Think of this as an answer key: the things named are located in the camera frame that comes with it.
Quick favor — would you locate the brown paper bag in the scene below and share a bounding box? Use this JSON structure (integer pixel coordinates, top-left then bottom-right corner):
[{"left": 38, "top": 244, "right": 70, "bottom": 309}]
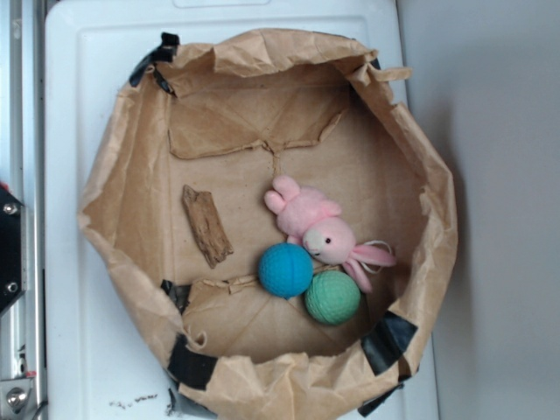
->
[{"left": 78, "top": 29, "right": 458, "bottom": 419}]

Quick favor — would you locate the white plastic bin lid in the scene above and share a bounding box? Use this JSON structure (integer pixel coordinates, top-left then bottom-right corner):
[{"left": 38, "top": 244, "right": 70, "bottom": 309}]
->
[{"left": 43, "top": 0, "right": 441, "bottom": 420}]

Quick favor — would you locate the pink plush bunny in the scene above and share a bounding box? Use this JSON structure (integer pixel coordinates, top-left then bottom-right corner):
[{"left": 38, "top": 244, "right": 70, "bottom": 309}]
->
[{"left": 264, "top": 175, "right": 396, "bottom": 293}]

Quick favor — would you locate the blue golf ball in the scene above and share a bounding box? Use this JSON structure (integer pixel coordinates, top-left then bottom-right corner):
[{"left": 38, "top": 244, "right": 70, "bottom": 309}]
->
[{"left": 258, "top": 242, "right": 313, "bottom": 299}]

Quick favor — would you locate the aluminium frame rail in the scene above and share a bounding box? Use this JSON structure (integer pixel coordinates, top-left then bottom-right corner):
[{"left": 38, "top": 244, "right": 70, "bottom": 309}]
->
[{"left": 1, "top": 1, "right": 49, "bottom": 419}]

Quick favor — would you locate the green golf ball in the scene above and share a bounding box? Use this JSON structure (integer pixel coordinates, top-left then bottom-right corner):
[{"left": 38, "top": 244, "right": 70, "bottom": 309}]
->
[{"left": 304, "top": 270, "right": 361, "bottom": 326}]

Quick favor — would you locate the brown wood piece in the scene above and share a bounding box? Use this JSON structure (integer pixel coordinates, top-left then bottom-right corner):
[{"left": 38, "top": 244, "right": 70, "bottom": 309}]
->
[{"left": 182, "top": 185, "right": 234, "bottom": 269}]

